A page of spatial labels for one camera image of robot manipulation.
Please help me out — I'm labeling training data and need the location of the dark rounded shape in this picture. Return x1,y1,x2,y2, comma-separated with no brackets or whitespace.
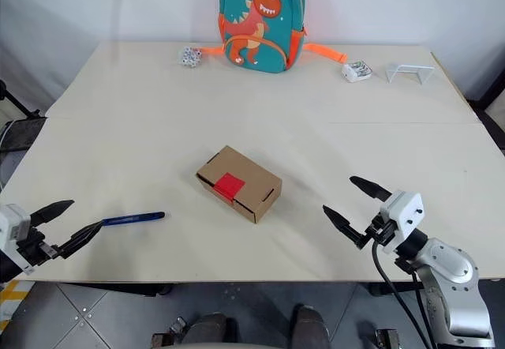
184,312,238,346
290,304,331,349

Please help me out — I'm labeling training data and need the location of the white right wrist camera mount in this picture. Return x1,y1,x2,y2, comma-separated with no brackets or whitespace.
378,190,425,254

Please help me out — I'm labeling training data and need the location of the clear acrylic stand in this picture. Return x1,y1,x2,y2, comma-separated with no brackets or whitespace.
385,63,436,86

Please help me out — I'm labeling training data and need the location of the teal dinosaur backpack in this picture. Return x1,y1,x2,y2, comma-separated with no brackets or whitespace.
200,0,347,74

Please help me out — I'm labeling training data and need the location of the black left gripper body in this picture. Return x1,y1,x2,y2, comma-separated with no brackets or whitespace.
17,226,61,266

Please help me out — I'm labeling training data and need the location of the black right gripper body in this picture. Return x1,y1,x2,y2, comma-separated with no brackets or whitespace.
362,212,400,247

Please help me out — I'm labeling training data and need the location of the black equipment block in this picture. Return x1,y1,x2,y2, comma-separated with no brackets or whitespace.
467,84,505,148

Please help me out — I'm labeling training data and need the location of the black fabric bag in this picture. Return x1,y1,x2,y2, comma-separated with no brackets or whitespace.
0,116,47,152

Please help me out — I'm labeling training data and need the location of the red tape seal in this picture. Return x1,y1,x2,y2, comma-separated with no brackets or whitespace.
213,172,246,202

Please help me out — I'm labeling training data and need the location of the metal caster bracket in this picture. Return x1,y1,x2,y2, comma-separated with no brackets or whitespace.
151,317,187,349
374,328,404,349

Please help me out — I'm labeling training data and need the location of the brown cardboard box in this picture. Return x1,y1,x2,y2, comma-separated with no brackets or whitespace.
196,145,283,224

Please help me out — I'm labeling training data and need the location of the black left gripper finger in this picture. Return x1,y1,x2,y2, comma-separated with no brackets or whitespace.
58,220,104,259
29,200,75,226

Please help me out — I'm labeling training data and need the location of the black tripod leg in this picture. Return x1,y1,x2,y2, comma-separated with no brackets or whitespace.
0,80,43,119

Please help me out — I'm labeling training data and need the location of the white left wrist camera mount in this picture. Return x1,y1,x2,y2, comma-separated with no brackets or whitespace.
0,204,32,276

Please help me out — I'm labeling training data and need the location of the small crumpled patterned object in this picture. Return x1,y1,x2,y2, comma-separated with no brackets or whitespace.
180,47,204,68

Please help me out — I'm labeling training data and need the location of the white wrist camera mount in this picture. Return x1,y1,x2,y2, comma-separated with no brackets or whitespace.
0,204,32,276
378,190,425,254

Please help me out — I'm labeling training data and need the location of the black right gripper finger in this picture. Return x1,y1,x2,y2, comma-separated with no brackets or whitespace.
349,175,394,203
322,205,370,250

